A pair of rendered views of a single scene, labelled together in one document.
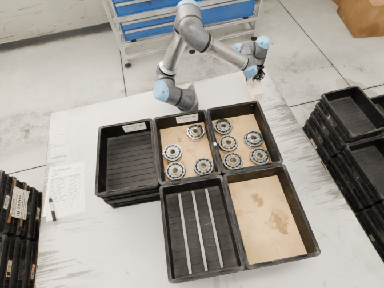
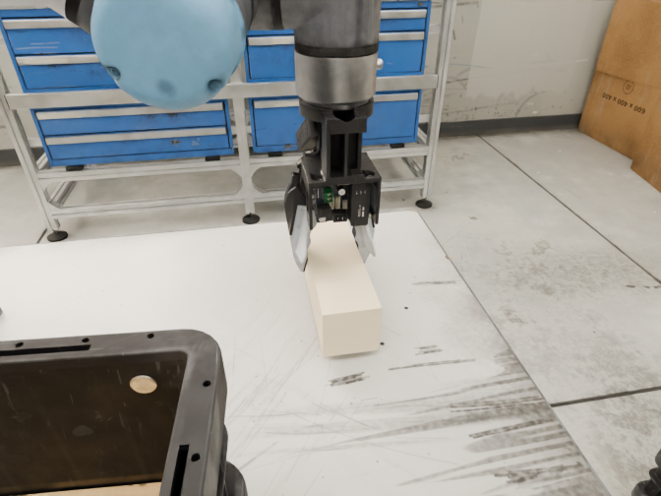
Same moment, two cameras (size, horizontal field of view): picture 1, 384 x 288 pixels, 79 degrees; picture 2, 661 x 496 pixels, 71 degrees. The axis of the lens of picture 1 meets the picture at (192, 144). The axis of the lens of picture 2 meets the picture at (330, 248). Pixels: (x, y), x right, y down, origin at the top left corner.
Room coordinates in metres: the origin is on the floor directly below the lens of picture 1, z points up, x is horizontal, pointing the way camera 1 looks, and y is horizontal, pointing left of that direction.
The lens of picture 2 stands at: (0.68, -0.44, 1.08)
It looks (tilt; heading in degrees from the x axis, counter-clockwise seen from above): 34 degrees down; 358
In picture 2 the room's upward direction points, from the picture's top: straight up
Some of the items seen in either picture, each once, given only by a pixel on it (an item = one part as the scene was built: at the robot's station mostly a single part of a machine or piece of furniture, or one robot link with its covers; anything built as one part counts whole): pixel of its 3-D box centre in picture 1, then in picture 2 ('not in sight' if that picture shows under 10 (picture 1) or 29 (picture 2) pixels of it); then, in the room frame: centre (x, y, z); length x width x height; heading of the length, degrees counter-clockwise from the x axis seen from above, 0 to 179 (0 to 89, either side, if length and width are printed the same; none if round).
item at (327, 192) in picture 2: (257, 70); (336, 159); (1.12, -0.46, 0.90); 0.09 x 0.08 x 0.12; 9
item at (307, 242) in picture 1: (264, 214); not in sight; (0.24, -0.29, 0.87); 0.40 x 0.30 x 0.11; 4
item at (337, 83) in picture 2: (259, 58); (338, 75); (1.13, -0.46, 0.98); 0.08 x 0.08 x 0.05
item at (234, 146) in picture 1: (228, 142); not in sight; (0.63, -0.20, 0.86); 0.10 x 0.10 x 0.01
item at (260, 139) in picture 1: (253, 138); not in sight; (0.64, -0.34, 0.86); 0.10 x 0.10 x 0.01
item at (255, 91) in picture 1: (251, 84); (330, 266); (1.15, -0.46, 0.74); 0.24 x 0.06 x 0.06; 8
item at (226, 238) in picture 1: (198, 226); not in sight; (0.22, 0.01, 0.87); 0.40 x 0.30 x 0.11; 4
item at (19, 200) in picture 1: (19, 202); not in sight; (0.60, 1.24, 0.41); 0.31 x 0.02 x 0.16; 8
